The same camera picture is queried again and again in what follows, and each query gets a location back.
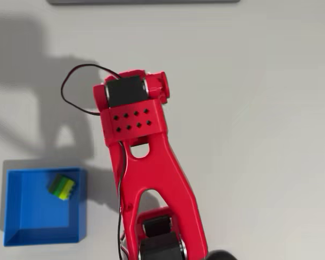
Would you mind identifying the green yellow lego brick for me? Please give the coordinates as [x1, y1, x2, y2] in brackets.
[47, 174, 77, 202]

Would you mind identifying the blue plastic bin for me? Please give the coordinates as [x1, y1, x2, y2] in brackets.
[3, 167, 89, 247]

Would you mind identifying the gray flat slab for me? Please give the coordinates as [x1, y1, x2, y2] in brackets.
[46, 0, 241, 5]

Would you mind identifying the thin cable along arm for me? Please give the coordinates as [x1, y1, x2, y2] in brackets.
[116, 140, 128, 260]

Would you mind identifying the black looping motor cable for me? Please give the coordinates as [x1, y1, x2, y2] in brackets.
[60, 63, 122, 116]

